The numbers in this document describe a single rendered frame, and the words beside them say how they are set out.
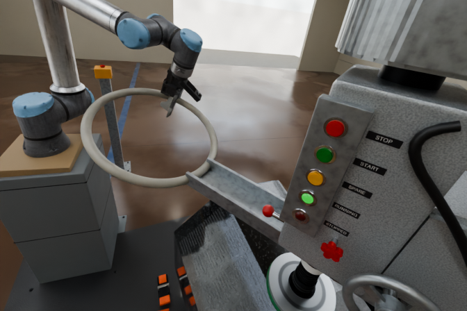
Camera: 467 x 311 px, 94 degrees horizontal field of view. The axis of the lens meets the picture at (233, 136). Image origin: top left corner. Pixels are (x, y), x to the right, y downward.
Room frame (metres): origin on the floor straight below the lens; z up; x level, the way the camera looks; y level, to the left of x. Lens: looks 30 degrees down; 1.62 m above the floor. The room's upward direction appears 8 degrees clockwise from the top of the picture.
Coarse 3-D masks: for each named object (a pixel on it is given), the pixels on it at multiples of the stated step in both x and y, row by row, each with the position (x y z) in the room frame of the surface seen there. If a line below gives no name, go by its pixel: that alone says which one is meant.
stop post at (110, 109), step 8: (96, 72) 1.73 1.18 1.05; (104, 72) 1.75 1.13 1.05; (104, 80) 1.77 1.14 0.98; (104, 88) 1.76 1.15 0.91; (112, 104) 1.78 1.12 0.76; (112, 112) 1.77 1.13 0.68; (112, 120) 1.77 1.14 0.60; (112, 128) 1.76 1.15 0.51; (112, 136) 1.76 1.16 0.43; (112, 144) 1.75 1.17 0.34; (120, 144) 1.79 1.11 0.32; (120, 152) 1.78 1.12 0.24; (120, 160) 1.77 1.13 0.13; (128, 168) 1.81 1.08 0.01
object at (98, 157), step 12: (108, 96) 0.76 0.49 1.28; (120, 96) 0.81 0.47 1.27; (168, 96) 0.93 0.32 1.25; (96, 108) 0.68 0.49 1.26; (192, 108) 0.92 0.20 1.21; (84, 120) 0.61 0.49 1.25; (204, 120) 0.88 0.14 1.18; (84, 132) 0.57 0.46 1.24; (84, 144) 0.54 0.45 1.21; (216, 144) 0.76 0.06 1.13; (96, 156) 0.51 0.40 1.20; (108, 168) 0.49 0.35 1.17; (120, 168) 0.50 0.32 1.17; (204, 168) 0.63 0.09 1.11; (132, 180) 0.48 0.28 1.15; (144, 180) 0.49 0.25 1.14; (156, 180) 0.51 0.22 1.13; (168, 180) 0.52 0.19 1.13; (180, 180) 0.54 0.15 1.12
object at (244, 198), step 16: (208, 160) 0.65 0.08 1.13; (192, 176) 0.55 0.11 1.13; (208, 176) 0.61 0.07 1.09; (224, 176) 0.62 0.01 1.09; (240, 176) 0.59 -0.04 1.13; (208, 192) 0.51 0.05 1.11; (224, 192) 0.55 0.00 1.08; (240, 192) 0.56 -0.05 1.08; (256, 192) 0.55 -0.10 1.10; (272, 192) 0.53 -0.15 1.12; (224, 208) 0.48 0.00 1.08; (240, 208) 0.45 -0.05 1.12; (256, 208) 0.50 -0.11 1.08; (256, 224) 0.43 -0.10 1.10; (272, 224) 0.41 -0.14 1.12; (272, 240) 0.40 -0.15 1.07
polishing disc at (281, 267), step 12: (276, 264) 0.44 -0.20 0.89; (288, 264) 0.45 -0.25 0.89; (276, 276) 0.40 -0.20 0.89; (288, 276) 0.41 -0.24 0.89; (324, 276) 0.43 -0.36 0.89; (276, 288) 0.37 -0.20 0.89; (288, 288) 0.37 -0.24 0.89; (324, 288) 0.39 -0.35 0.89; (276, 300) 0.34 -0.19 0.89; (288, 300) 0.34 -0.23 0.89; (300, 300) 0.34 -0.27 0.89; (312, 300) 0.35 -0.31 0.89; (324, 300) 0.35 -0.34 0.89
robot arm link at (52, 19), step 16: (32, 0) 1.01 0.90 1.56; (48, 0) 1.01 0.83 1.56; (48, 16) 1.00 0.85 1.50; (64, 16) 1.05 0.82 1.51; (48, 32) 1.00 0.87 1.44; (64, 32) 1.04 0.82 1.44; (48, 48) 1.00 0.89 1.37; (64, 48) 1.03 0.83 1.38; (64, 64) 1.02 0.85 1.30; (64, 80) 1.02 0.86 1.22; (64, 96) 1.00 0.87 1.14; (80, 96) 1.05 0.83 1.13; (80, 112) 1.04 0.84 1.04
